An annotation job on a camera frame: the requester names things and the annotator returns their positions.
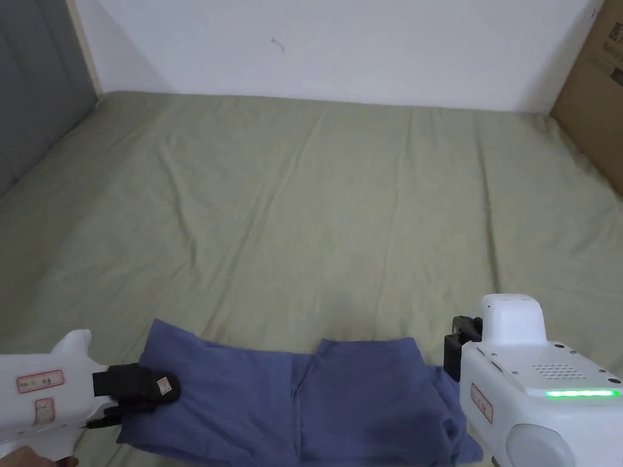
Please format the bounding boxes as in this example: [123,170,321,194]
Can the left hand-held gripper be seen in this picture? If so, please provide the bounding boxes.
[0,330,183,452]

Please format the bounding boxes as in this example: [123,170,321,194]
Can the person's left hand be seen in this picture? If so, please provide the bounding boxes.
[0,445,80,467]

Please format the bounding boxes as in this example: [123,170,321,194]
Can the dark blue garment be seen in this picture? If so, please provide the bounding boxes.
[118,318,484,467]

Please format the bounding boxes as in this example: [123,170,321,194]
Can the brown cardboard carton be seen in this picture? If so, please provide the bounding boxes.
[549,0,623,200]

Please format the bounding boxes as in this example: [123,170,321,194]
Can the grey padded headboard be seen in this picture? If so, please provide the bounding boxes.
[0,0,104,196]

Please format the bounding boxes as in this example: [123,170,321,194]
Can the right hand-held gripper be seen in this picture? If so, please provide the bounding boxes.
[443,292,623,467]

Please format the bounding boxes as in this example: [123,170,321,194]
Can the bed with pale green sheet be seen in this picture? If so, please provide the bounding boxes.
[0,89,623,467]

